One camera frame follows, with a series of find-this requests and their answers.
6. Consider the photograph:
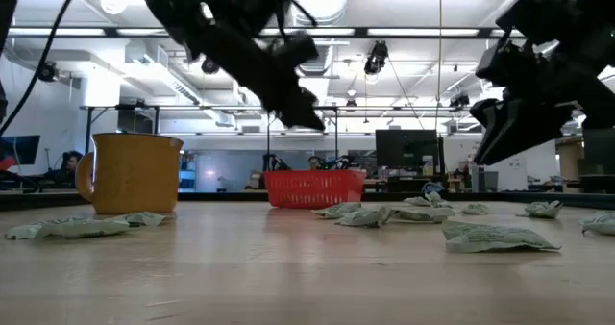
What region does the dark large monitor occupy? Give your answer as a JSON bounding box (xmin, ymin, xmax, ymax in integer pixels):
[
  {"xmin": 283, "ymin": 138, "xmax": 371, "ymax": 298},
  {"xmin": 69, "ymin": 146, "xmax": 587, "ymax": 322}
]
[{"xmin": 581, "ymin": 126, "xmax": 615, "ymax": 177}]

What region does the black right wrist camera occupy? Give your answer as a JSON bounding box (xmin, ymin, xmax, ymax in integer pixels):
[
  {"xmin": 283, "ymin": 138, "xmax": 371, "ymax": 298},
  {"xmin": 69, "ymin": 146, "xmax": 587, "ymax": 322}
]
[{"xmin": 475, "ymin": 39, "xmax": 513, "ymax": 88}]

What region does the black overhead frame bar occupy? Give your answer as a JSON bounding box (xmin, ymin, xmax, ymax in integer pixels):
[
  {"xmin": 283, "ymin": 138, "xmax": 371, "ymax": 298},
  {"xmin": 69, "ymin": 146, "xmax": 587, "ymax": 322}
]
[{"xmin": 0, "ymin": 25, "xmax": 615, "ymax": 39}]

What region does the silver ceiling duct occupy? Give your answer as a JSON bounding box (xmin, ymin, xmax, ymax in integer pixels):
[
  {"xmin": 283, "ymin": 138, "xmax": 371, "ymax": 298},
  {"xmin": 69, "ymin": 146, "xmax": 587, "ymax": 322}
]
[{"xmin": 287, "ymin": 0, "xmax": 351, "ymax": 76}]

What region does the dark blue screen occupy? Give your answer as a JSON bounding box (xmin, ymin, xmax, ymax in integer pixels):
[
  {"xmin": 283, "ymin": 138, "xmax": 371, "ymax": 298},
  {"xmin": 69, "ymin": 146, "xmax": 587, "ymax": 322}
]
[{"xmin": 0, "ymin": 135, "xmax": 42, "ymax": 167}]

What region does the yellow ceramic mug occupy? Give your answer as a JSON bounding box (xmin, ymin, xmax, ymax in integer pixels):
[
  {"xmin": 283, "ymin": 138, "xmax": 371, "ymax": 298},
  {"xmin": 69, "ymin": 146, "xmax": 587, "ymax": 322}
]
[{"xmin": 75, "ymin": 132, "xmax": 185, "ymax": 215}]

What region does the black metal stand frame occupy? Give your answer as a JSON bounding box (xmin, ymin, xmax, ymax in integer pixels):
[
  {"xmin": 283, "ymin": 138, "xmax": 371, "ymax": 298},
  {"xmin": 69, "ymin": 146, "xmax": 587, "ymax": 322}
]
[{"xmin": 266, "ymin": 105, "xmax": 339, "ymax": 171}]

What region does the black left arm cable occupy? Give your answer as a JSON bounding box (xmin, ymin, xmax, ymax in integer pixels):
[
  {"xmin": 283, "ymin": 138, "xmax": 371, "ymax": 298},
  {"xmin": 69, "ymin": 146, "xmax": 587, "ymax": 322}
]
[{"xmin": 0, "ymin": 0, "xmax": 86, "ymax": 137}]

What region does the wooden cabinet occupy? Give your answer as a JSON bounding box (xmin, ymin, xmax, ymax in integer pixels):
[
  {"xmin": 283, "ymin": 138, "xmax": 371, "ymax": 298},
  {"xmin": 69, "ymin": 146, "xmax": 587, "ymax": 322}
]
[{"xmin": 555, "ymin": 135, "xmax": 585, "ymax": 182}]

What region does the black metal table frame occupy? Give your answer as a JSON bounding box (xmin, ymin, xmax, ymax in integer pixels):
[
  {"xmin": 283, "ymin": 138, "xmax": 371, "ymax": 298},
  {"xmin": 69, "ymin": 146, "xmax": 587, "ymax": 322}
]
[{"xmin": 84, "ymin": 102, "xmax": 162, "ymax": 158}]

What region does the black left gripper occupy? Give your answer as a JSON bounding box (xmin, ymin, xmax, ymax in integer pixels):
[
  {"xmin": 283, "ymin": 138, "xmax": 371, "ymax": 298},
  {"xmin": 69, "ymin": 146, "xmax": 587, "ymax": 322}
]
[{"xmin": 201, "ymin": 24, "xmax": 326, "ymax": 132}]

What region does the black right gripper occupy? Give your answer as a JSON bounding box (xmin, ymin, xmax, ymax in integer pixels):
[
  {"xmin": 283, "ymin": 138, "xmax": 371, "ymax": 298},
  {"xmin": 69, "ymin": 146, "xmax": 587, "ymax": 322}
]
[{"xmin": 469, "ymin": 45, "xmax": 615, "ymax": 166}]

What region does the black table edge rail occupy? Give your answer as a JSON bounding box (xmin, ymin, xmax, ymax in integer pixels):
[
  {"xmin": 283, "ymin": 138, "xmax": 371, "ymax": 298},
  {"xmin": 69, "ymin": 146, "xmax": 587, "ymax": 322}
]
[{"xmin": 0, "ymin": 188, "xmax": 615, "ymax": 212}]

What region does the white pillar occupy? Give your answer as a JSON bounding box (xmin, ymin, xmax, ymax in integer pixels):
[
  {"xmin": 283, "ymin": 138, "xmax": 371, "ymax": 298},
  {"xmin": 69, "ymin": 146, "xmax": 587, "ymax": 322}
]
[{"xmin": 489, "ymin": 141, "xmax": 529, "ymax": 191}]

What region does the black computer monitor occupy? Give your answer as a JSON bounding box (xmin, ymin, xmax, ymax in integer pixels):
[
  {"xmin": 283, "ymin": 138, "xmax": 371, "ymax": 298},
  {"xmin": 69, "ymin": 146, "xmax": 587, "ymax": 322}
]
[{"xmin": 375, "ymin": 129, "xmax": 446, "ymax": 175}]

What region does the red plastic basket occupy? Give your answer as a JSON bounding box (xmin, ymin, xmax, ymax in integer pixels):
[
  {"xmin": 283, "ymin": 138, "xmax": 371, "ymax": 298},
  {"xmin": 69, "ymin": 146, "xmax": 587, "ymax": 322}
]
[{"xmin": 262, "ymin": 168, "xmax": 366, "ymax": 210}]

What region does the thin hanging cable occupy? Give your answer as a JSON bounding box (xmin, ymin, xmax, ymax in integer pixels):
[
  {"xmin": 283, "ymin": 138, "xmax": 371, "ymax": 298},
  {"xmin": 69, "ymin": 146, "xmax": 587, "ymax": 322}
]
[{"xmin": 437, "ymin": 0, "xmax": 443, "ymax": 130}]

